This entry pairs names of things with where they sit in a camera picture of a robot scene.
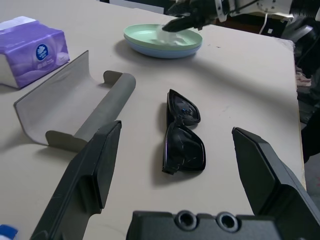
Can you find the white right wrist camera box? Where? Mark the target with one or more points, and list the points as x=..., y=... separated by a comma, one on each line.
x=226, y=8

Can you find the green plate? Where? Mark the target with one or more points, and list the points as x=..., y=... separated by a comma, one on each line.
x=140, y=33

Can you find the black sunglasses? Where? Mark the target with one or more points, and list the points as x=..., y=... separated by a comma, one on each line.
x=183, y=145

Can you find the white tissue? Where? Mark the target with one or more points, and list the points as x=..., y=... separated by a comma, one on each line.
x=170, y=38

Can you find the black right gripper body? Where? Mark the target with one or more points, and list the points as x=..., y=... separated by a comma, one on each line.
x=207, y=10

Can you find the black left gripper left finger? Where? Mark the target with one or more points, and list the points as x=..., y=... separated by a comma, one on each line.
x=80, y=180

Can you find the white marker blue cap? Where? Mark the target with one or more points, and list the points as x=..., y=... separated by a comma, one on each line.
x=7, y=232

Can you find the grey glasses case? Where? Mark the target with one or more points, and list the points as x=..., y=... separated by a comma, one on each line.
x=67, y=100

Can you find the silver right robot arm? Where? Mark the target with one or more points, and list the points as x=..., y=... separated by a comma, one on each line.
x=275, y=6

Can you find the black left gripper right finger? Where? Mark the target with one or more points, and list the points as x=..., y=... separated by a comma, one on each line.
x=270, y=180

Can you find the purple tissue pack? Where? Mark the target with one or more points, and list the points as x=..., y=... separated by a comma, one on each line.
x=32, y=55

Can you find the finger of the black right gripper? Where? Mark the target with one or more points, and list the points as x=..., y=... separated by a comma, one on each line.
x=185, y=23
x=182, y=8

